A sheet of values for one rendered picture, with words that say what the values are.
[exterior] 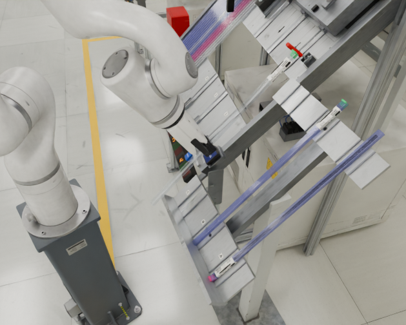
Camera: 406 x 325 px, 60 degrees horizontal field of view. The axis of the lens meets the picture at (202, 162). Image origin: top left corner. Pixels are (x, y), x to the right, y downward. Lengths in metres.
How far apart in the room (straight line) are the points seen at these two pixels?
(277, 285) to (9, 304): 1.19
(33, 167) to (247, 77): 1.12
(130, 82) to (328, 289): 1.39
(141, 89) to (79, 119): 1.96
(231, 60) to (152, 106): 2.04
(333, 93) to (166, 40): 1.21
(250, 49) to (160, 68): 2.10
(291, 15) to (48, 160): 0.84
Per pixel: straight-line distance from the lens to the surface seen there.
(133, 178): 2.08
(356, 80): 1.84
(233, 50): 2.64
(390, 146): 1.51
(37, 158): 0.91
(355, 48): 1.06
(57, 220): 1.05
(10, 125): 0.79
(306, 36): 1.13
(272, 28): 1.24
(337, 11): 1.04
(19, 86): 0.85
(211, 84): 1.28
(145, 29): 0.59
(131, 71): 0.62
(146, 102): 0.66
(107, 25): 0.60
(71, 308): 1.50
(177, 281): 1.70
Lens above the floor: 1.53
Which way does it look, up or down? 46 degrees down
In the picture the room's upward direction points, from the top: straight up
